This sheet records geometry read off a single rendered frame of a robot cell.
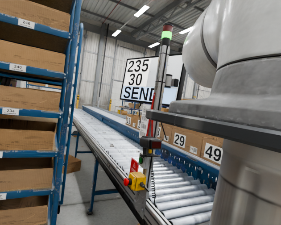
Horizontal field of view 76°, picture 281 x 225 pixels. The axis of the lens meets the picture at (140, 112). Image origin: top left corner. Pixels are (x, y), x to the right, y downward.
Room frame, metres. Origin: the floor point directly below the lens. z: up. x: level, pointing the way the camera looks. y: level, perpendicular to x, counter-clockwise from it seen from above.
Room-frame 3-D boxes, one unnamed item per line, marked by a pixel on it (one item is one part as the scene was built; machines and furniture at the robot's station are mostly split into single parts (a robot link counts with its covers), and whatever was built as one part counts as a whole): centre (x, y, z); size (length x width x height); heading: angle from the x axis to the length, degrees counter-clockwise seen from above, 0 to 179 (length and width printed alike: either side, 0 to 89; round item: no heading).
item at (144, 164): (0.93, -0.05, 0.95); 0.07 x 0.03 x 0.07; 27
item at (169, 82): (1.09, -0.10, 1.40); 0.28 x 0.11 x 0.11; 27
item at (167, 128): (1.97, -0.37, 0.96); 0.39 x 0.29 x 0.17; 27
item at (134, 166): (0.99, -0.02, 0.85); 0.16 x 0.01 x 0.13; 27
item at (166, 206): (0.99, -0.36, 0.72); 0.52 x 0.05 x 0.05; 117
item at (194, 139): (1.62, -0.55, 0.96); 0.39 x 0.29 x 0.17; 27
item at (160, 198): (1.05, -0.33, 0.72); 0.52 x 0.05 x 0.05; 117
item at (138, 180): (0.88, -0.04, 0.84); 0.15 x 0.09 x 0.07; 27
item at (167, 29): (0.94, -0.08, 1.62); 0.05 x 0.05 x 0.06
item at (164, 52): (0.94, -0.08, 1.11); 0.12 x 0.05 x 0.88; 27
